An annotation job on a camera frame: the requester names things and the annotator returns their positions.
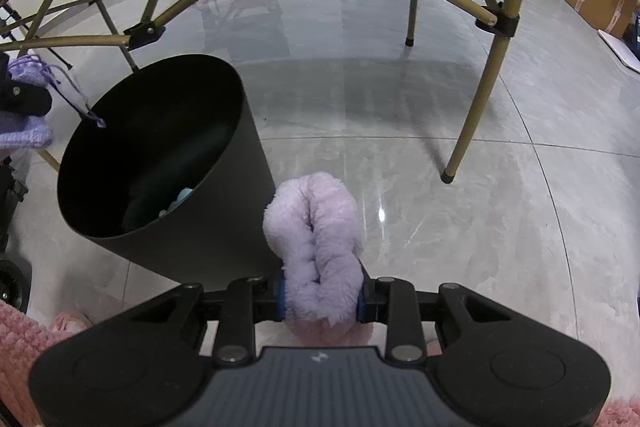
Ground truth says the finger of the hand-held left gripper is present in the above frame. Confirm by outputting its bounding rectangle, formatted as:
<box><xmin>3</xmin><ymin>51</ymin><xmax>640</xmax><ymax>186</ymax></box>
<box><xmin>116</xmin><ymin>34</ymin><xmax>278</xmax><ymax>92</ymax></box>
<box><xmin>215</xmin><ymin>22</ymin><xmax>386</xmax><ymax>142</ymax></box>
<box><xmin>0</xmin><ymin>79</ymin><xmax>53</xmax><ymax>116</ymax></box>

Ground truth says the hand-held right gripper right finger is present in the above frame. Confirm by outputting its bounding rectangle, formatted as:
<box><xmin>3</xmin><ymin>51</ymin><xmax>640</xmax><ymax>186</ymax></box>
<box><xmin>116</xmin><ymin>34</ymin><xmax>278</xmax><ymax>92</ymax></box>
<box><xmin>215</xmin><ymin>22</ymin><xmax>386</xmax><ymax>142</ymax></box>
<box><xmin>356</xmin><ymin>263</ymin><xmax>512</xmax><ymax>363</ymax></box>

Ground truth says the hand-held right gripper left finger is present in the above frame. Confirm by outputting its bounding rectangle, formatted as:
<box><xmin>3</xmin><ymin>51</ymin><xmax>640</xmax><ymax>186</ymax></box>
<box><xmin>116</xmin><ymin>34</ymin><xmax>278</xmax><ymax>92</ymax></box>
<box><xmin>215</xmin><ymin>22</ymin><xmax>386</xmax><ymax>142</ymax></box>
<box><xmin>130</xmin><ymin>276</ymin><xmax>287</xmax><ymax>368</ymax></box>

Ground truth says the purple knit drawstring pouch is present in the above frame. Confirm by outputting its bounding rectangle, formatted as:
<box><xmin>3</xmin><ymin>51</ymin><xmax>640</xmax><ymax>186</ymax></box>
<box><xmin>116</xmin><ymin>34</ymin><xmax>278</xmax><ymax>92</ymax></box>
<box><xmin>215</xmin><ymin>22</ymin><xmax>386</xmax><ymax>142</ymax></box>
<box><xmin>0</xmin><ymin>53</ymin><xmax>107</xmax><ymax>151</ymax></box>

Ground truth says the lilac fluffy plush toy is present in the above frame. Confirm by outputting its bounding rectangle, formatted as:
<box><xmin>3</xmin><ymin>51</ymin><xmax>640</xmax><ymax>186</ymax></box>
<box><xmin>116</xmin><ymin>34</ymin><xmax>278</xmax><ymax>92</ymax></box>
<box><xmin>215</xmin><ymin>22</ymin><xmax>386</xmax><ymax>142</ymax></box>
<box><xmin>262</xmin><ymin>173</ymin><xmax>373</xmax><ymax>342</ymax></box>

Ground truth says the black round trash bin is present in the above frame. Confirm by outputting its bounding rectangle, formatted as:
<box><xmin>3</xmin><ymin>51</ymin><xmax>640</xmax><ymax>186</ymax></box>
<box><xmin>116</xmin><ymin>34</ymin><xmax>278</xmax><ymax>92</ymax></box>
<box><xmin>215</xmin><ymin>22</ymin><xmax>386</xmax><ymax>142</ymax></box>
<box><xmin>56</xmin><ymin>54</ymin><xmax>283</xmax><ymax>285</ymax></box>

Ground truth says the light blue plush toy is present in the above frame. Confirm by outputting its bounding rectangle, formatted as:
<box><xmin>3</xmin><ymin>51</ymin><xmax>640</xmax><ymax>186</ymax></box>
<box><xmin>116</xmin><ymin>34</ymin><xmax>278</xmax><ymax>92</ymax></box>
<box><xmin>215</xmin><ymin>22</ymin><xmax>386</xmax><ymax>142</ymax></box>
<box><xmin>160</xmin><ymin>188</ymin><xmax>196</xmax><ymax>218</ymax></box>

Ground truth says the pink fuzzy slipper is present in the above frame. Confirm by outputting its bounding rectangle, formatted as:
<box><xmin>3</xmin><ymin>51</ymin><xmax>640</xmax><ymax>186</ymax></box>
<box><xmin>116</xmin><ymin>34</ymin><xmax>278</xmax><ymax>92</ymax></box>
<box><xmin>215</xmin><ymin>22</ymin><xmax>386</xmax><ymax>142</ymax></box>
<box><xmin>50</xmin><ymin>311</ymin><xmax>96</xmax><ymax>334</ymax></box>

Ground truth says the pink fuzzy clothing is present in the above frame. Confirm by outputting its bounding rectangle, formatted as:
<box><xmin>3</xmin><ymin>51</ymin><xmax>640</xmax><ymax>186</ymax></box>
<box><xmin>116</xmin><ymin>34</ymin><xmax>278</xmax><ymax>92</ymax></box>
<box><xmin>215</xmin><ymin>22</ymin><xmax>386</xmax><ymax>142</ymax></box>
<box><xmin>0</xmin><ymin>299</ymin><xmax>640</xmax><ymax>427</ymax></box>

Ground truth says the white flat floor board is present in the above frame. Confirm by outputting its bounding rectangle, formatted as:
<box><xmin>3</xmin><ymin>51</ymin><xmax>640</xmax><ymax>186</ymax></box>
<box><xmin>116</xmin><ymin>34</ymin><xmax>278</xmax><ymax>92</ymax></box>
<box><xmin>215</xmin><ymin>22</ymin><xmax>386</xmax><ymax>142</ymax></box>
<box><xmin>598</xmin><ymin>29</ymin><xmax>640</xmax><ymax>74</ymax></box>

